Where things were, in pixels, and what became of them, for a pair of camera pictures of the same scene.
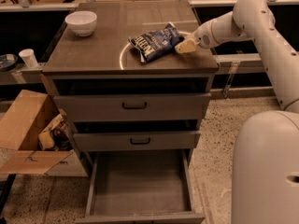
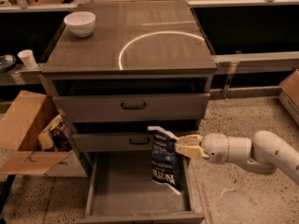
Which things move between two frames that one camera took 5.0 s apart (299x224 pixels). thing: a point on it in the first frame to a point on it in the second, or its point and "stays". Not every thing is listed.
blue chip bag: x=152 y=43 to x=167 y=166
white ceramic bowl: x=82 y=22 stays
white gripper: x=203 y=37 to x=215 y=147
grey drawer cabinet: x=139 y=122 stays
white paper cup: x=28 y=55 stays
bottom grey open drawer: x=140 y=187 stays
